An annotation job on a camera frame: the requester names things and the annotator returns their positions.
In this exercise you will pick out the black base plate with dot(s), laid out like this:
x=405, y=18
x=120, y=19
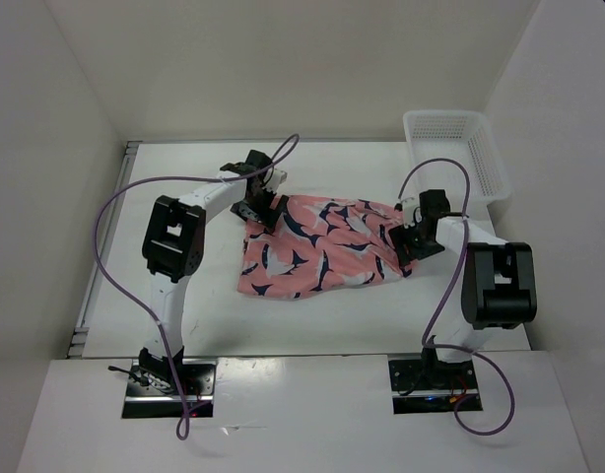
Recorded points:
x=416, y=389
x=146, y=397

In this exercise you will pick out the white plastic mesh basket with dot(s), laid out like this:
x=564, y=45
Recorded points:
x=462, y=136

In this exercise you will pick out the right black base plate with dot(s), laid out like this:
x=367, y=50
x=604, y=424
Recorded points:
x=416, y=389

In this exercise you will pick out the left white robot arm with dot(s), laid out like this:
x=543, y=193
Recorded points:
x=174, y=246

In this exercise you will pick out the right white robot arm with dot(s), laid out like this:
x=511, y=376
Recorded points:
x=493, y=281

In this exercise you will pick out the pink shark print shorts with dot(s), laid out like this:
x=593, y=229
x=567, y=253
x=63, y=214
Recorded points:
x=321, y=244

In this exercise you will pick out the aluminium rail table edge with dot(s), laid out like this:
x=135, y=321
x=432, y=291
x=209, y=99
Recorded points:
x=104, y=239

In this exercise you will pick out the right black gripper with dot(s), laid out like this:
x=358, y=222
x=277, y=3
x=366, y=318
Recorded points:
x=399, y=236

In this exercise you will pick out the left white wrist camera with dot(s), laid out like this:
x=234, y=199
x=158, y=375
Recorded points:
x=274, y=178

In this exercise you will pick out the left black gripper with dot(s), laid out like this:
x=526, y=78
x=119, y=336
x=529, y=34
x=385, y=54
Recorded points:
x=240, y=209

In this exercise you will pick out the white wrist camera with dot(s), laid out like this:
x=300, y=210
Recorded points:
x=274, y=178
x=410, y=211

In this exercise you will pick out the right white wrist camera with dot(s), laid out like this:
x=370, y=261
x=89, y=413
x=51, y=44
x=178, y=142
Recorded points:
x=410, y=211

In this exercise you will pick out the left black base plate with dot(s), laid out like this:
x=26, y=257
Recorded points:
x=146, y=397

